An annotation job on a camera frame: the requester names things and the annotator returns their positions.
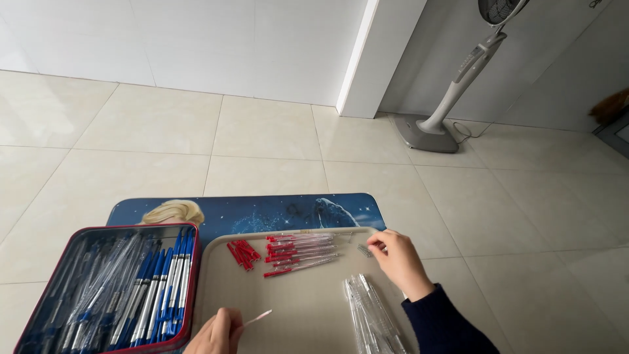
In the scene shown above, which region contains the person's left hand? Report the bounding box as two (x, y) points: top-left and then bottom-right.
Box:
(184, 307), (245, 354)

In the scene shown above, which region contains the person's right hand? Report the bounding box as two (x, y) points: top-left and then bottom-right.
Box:
(366, 228), (436, 303)

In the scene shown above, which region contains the thin clear pen refill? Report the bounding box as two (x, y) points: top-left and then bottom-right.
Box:
(242, 309), (273, 328)

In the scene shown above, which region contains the red metal tin box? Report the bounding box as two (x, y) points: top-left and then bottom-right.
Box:
(14, 223), (202, 354)

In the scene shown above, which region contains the pile of clear pen barrels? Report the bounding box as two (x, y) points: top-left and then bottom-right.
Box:
(342, 273), (410, 354)

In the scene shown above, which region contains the beige plastic tray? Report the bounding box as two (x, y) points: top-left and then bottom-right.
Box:
(191, 226), (410, 354)

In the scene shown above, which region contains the pile of red pen caps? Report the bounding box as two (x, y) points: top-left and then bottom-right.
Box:
(226, 239), (262, 272)

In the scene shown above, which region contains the heap of blue pens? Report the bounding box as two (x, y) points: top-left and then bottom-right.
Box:
(22, 228), (196, 354)

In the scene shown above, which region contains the row of red-tipped refills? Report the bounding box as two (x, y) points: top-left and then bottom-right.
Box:
(262, 233), (343, 279)

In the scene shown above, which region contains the blue printed low table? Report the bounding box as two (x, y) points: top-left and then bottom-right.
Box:
(105, 193), (387, 246)

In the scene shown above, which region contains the grey standing fan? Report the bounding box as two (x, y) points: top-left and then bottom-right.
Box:
(393, 0), (531, 154)

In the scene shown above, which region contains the brown broom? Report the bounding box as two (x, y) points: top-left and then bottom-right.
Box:
(588, 88), (629, 127)

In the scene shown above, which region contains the grey fan power cable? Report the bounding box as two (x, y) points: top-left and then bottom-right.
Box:
(451, 120), (493, 146)

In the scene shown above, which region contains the grey metal door frame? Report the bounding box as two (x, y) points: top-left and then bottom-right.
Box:
(592, 108), (629, 160)

